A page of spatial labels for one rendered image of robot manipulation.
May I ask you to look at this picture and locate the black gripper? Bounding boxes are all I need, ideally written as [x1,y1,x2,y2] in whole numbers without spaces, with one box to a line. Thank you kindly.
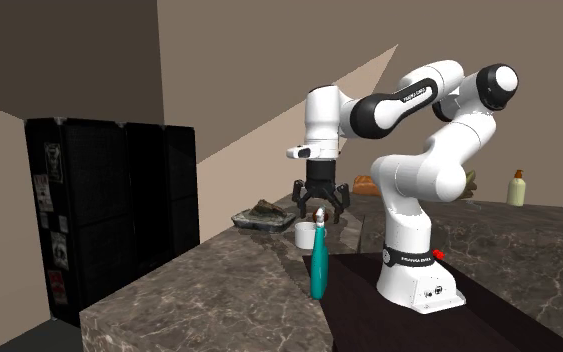
[291,159,352,225]

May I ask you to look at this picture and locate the white cup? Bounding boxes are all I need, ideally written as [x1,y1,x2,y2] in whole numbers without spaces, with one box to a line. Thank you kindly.
[293,221,318,251]

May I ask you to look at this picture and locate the orange-brown bread loaf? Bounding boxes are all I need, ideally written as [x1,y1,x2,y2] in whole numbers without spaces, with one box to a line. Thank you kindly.
[351,174,383,198]

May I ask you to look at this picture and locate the brown rocky lump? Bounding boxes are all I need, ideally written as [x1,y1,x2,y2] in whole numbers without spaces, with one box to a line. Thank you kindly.
[249,198,288,219]

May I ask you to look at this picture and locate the grey rectangular dish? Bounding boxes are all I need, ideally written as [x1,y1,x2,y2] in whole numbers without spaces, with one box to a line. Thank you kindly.
[230,206,298,234]

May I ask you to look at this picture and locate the teal spray bottle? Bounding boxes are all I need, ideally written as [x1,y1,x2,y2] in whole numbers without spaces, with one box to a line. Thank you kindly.
[309,206,331,301]

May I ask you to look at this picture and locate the dark robot stand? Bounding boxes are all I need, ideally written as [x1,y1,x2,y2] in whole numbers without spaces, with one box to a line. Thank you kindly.
[302,252,563,352]

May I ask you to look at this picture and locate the green leafy object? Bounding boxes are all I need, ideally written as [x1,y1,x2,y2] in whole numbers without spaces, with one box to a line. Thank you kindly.
[460,168,479,201]

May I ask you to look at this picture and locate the cream pump bottle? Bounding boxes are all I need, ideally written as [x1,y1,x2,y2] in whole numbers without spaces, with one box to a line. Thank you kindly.
[506,168,527,207]

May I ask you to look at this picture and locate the black cabinet with stickers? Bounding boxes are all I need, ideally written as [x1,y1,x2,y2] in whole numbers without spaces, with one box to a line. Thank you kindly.
[23,116,202,328]

